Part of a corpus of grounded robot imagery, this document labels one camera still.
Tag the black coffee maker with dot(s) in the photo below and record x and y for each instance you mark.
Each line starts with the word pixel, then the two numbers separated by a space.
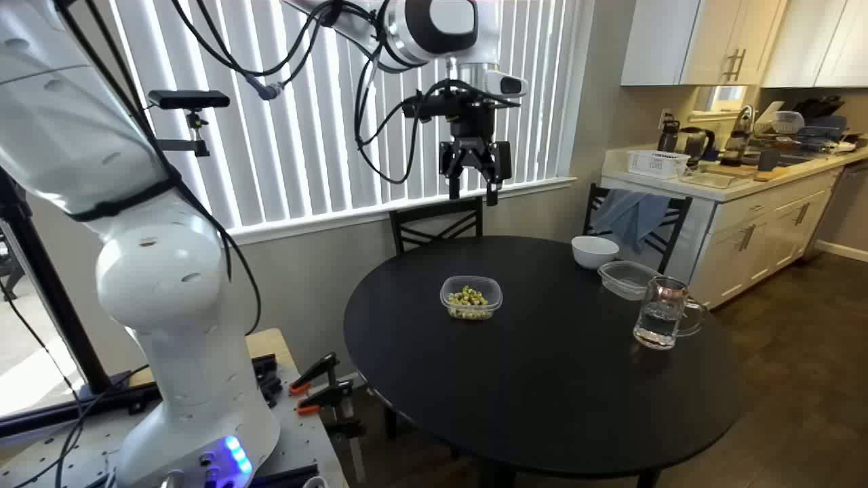
pixel 673 137

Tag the white upper wall cabinets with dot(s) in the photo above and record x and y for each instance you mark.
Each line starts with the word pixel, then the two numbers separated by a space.
pixel 706 43

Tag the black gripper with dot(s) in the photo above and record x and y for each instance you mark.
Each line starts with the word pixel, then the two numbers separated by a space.
pixel 476 155

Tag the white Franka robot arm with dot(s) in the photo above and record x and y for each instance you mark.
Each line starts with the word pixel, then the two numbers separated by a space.
pixel 179 273

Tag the robot mounting table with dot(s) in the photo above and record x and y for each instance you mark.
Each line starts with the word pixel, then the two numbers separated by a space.
pixel 301 442

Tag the white vertical window blinds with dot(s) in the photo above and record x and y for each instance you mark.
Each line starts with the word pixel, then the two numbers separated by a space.
pixel 300 137

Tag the white kitchen counter cabinet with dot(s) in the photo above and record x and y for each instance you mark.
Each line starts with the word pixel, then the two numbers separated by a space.
pixel 769 226

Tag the white bowl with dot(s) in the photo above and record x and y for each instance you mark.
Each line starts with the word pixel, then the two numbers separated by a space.
pixel 594 250

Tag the clear plastic tub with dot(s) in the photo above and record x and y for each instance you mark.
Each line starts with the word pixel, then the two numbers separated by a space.
pixel 656 165

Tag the clear plastic lunchbox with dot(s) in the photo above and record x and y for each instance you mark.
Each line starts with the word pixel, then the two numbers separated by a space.
pixel 469 291

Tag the yellow pasta pieces pile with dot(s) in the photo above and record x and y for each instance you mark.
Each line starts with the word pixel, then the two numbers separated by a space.
pixel 469 304

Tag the black camera on stand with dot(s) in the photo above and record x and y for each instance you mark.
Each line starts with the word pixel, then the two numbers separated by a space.
pixel 190 98

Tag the blue cloth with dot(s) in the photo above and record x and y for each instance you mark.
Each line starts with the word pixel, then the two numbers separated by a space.
pixel 628 219

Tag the black metal stand frame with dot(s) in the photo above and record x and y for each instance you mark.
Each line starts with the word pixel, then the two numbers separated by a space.
pixel 45 289

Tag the black chair with cloth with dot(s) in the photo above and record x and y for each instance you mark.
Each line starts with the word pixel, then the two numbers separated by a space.
pixel 679 220

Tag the glass measuring pitcher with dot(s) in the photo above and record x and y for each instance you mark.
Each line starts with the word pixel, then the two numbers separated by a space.
pixel 660 322

